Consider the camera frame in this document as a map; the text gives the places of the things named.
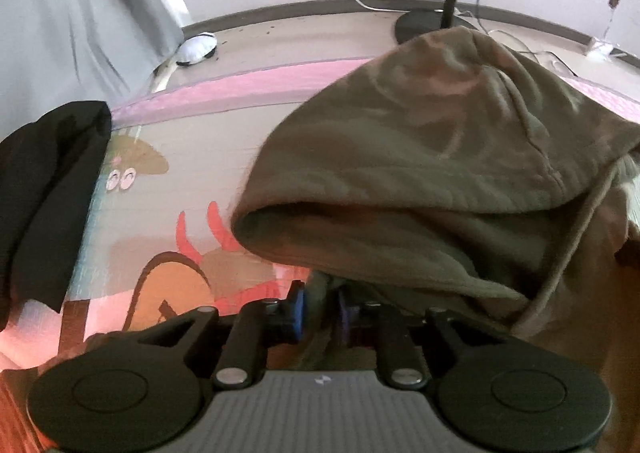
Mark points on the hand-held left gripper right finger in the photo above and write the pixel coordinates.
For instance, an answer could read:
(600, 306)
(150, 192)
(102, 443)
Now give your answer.
(345, 318)

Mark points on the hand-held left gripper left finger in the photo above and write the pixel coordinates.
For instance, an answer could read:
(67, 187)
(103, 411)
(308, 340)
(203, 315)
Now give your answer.
(297, 315)

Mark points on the green tie-dye hoodie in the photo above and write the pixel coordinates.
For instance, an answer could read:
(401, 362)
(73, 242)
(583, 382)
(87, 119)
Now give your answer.
(425, 158)

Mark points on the printed play mat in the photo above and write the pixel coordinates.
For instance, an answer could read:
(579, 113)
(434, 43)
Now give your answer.
(165, 123)

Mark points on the black patterned garment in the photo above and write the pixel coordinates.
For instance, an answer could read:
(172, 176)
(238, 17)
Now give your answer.
(40, 193)

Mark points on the grey curtain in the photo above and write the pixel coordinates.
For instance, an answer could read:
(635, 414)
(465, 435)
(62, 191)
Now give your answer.
(75, 23)

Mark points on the white power strip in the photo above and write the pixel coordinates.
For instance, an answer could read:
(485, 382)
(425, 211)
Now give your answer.
(600, 51)

